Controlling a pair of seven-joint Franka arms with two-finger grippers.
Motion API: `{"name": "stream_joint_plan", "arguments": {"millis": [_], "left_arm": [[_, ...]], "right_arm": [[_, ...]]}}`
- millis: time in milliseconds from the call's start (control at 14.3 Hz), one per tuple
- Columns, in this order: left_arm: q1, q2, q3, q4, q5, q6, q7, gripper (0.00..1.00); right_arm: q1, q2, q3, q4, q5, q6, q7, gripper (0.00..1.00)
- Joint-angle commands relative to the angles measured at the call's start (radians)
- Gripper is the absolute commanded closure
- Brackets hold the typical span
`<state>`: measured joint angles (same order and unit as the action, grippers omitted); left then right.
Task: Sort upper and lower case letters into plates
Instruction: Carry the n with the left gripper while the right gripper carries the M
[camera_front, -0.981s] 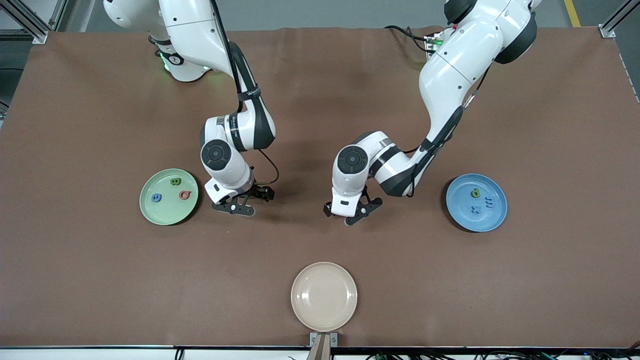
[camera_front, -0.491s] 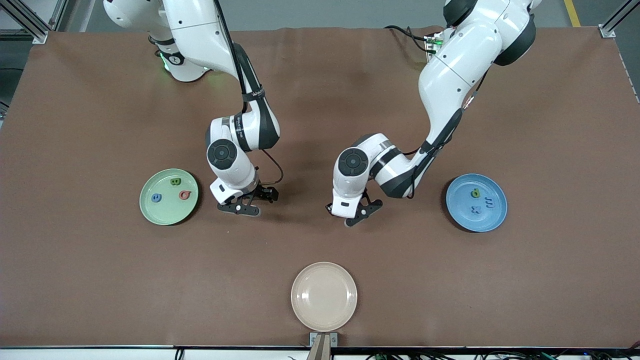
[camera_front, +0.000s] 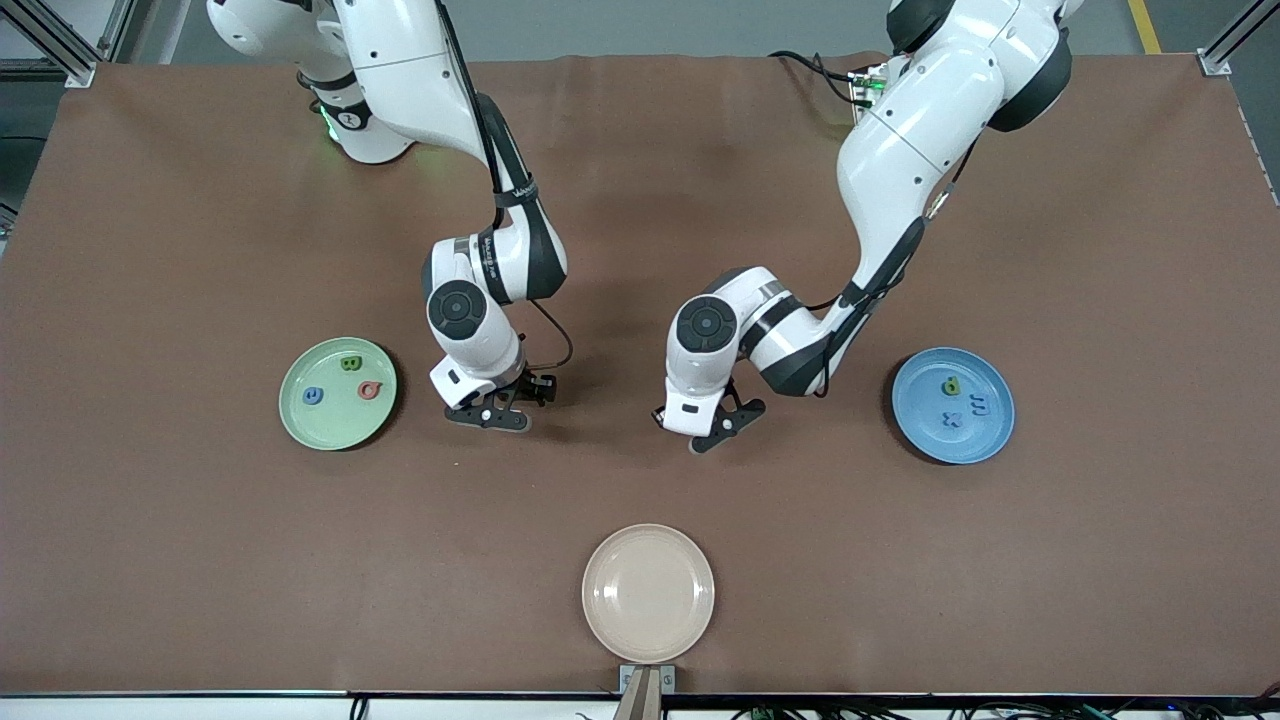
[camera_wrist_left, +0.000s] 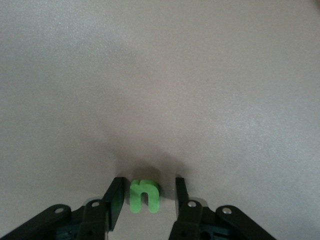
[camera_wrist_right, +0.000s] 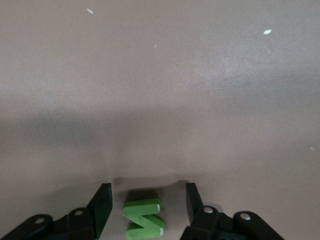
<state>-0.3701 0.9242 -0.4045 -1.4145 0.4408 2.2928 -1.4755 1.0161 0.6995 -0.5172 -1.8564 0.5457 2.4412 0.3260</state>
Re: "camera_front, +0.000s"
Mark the black left base cable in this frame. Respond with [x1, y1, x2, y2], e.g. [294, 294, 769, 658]
[768, 50, 881, 106]

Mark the beige plate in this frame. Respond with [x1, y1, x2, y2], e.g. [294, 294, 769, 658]
[581, 523, 716, 665]

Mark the light green plate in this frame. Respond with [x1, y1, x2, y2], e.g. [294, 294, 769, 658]
[278, 336, 399, 452]

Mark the brown table mat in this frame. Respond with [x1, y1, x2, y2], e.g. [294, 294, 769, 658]
[0, 52, 1280, 696]

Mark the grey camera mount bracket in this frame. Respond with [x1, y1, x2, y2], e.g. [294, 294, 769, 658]
[618, 663, 678, 720]

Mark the aluminium frame profile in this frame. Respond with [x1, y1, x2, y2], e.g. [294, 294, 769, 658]
[1198, 0, 1280, 76]
[0, 0, 101, 89]

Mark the blue plate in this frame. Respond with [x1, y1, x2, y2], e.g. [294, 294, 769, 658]
[891, 346, 1016, 466]

